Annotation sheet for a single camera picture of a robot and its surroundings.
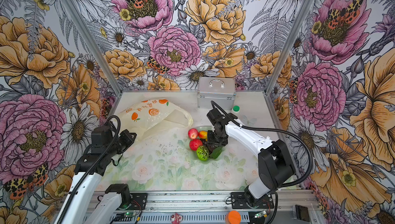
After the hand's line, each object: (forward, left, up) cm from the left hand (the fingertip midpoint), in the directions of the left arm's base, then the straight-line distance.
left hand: (137, 139), depth 76 cm
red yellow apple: (+7, -27, -8) cm, 29 cm away
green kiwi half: (-4, -32, -7) cm, 33 cm away
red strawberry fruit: (+2, -28, -10) cm, 30 cm away
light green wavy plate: (-1, -27, -14) cm, 31 cm away
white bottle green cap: (+25, -54, -8) cm, 60 cm away
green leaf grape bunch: (-3, -39, -9) cm, 40 cm away
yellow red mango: (+8, -32, -10) cm, 35 cm away
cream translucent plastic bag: (+15, -2, -2) cm, 15 cm away
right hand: (-2, -37, -8) cm, 38 cm away
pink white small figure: (-31, -20, -13) cm, 39 cm away
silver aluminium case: (+37, -45, -3) cm, 58 cm away
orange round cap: (-31, -44, -8) cm, 54 cm away
